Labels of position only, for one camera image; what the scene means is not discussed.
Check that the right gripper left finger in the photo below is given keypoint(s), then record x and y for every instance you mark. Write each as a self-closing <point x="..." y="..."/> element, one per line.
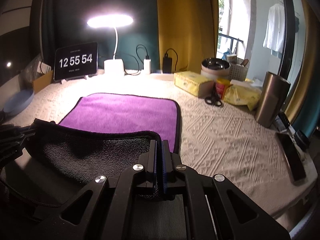
<point x="148" y="160"/>

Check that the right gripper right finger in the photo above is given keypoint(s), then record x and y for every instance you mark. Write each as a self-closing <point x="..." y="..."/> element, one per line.
<point x="172" y="182"/>

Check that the purple black-edged towel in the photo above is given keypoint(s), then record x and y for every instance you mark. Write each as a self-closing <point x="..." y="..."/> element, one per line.
<point x="104" y="134"/>

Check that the blue plastic plate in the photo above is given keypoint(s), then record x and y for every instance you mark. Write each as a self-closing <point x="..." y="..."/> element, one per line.
<point x="18" y="102"/>

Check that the cardboard box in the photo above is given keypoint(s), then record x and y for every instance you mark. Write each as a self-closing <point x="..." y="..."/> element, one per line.
<point x="42" y="82"/>

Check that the white textured tablecloth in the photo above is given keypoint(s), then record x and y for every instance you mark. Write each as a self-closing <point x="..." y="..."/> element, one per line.
<point x="223" y="140"/>

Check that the black scissors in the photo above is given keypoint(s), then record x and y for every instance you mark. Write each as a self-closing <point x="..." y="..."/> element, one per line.
<point x="213" y="99"/>

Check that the yellow tissue box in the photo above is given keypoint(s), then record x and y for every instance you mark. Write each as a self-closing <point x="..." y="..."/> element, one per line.
<point x="193" y="83"/>

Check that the white tablet stand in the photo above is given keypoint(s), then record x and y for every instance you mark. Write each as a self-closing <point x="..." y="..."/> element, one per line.
<point x="85" y="77"/>

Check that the yellow wipes pack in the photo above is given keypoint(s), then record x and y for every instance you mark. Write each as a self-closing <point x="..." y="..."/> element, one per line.
<point x="242" y="96"/>

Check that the red yellow can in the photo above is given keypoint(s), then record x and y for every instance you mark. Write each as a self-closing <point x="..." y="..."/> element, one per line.
<point x="221" y="86"/>

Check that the tablet showing clock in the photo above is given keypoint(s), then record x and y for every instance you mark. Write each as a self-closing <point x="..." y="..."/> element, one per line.
<point x="77" y="60"/>

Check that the white charger plug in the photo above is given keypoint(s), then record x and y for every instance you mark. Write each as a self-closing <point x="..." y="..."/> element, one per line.
<point x="147" y="66"/>

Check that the white desk lamp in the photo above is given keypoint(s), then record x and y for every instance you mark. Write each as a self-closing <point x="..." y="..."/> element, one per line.
<point x="113" y="66"/>

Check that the black power adapter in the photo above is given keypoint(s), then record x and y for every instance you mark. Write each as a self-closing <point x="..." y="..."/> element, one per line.
<point x="167" y="65"/>

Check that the stacked bowls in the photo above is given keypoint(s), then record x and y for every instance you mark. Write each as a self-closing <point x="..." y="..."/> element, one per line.
<point x="214" y="68"/>

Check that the white storage basket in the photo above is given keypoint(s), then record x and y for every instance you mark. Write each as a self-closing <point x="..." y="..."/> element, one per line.
<point x="238" y="72"/>

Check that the black smartphone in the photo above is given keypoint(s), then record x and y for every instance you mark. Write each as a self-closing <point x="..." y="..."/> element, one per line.
<point x="292" y="158"/>

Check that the metallic tumbler cup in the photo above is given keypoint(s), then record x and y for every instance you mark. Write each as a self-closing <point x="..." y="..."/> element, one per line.
<point x="273" y="96"/>

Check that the yellow curtain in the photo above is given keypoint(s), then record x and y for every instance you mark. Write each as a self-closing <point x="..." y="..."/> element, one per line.
<point x="190" y="28"/>

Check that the white hanging shirt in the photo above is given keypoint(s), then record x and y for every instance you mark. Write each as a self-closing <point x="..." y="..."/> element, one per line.
<point x="275" y="30"/>

